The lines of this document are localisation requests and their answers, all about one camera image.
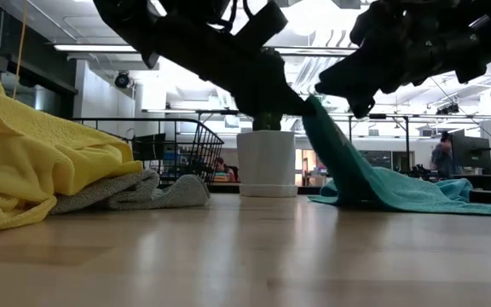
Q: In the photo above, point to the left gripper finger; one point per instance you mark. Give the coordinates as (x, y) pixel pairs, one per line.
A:
(292, 104)

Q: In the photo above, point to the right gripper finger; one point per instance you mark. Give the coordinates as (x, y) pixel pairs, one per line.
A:
(352, 79)

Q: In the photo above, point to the dark teal microfiber towel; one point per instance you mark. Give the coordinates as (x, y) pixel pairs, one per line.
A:
(343, 170)

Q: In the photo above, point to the grey microfiber towel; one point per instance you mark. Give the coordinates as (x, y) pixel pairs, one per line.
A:
(143, 192)

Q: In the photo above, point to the yellow microfiber towel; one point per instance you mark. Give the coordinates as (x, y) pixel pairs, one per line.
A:
(24, 149)

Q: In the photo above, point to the green cactus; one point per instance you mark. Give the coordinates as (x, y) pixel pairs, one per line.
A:
(267, 123)

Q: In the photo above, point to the white hexagonal plant pot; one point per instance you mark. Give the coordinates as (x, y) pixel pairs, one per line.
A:
(267, 158)

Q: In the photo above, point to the black ceiling spotlight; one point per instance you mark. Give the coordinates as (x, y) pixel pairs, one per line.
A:
(448, 109)
(122, 80)

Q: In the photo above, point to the person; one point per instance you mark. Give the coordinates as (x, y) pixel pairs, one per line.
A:
(228, 171)
(441, 160)

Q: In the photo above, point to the black computer monitor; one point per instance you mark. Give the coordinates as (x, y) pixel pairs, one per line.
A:
(147, 147)
(471, 153)

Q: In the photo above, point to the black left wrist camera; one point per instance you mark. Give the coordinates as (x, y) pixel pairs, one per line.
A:
(262, 23)

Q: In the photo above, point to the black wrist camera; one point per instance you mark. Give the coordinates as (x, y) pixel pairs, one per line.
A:
(262, 23)
(369, 25)

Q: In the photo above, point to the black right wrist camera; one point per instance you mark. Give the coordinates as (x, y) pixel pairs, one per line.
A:
(369, 25)

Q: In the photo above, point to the black metal rack frame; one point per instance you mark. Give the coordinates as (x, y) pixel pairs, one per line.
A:
(407, 140)

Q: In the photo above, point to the black aluminium table frame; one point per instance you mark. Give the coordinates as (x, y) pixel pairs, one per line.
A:
(224, 188)

